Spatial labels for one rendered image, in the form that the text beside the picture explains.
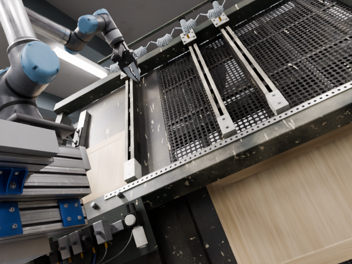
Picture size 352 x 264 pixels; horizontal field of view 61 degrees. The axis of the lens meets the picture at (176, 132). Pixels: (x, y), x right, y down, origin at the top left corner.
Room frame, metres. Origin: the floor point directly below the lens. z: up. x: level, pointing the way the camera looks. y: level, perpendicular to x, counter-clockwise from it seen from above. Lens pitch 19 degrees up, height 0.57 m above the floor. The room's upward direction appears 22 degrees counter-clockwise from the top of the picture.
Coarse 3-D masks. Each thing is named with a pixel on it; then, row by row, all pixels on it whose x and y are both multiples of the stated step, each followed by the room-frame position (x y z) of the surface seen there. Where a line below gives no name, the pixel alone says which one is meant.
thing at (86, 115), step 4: (88, 112) 2.03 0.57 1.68; (80, 116) 1.99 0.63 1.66; (84, 116) 1.97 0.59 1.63; (88, 116) 2.01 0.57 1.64; (84, 120) 1.94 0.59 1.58; (80, 124) 1.93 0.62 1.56; (84, 124) 1.93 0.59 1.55; (84, 128) 1.91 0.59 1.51; (84, 132) 1.90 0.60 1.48; (84, 136) 1.88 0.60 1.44; (80, 140) 1.82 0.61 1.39; (84, 140) 1.87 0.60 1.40; (80, 144) 1.81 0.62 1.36
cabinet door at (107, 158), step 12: (120, 132) 1.72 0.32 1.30; (96, 144) 1.75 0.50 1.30; (108, 144) 1.71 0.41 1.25; (120, 144) 1.66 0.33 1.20; (96, 156) 1.69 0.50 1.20; (108, 156) 1.65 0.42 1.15; (120, 156) 1.60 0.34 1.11; (96, 168) 1.63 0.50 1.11; (108, 168) 1.59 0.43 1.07; (120, 168) 1.54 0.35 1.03; (96, 180) 1.58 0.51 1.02; (108, 180) 1.54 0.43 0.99; (120, 180) 1.50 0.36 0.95; (96, 192) 1.53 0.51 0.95
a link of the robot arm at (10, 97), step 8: (0, 72) 0.79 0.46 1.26; (0, 80) 0.79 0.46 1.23; (0, 88) 0.78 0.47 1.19; (8, 88) 0.77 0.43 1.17; (0, 96) 0.79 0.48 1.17; (8, 96) 0.79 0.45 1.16; (16, 96) 0.79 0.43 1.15; (24, 96) 0.80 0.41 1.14; (32, 96) 0.82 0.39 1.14; (0, 104) 0.79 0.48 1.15
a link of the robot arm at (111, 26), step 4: (96, 12) 1.07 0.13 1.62; (100, 12) 1.07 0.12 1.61; (104, 12) 1.08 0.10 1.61; (104, 16) 1.07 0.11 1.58; (108, 16) 1.10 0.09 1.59; (108, 20) 1.09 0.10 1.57; (112, 20) 1.11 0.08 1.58; (108, 24) 1.10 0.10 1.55; (112, 24) 1.11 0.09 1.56; (108, 28) 1.11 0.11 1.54; (112, 28) 1.11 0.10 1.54; (116, 28) 1.13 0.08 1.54; (104, 32) 1.12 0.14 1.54; (108, 32) 1.14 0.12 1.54; (104, 36) 1.13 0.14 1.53
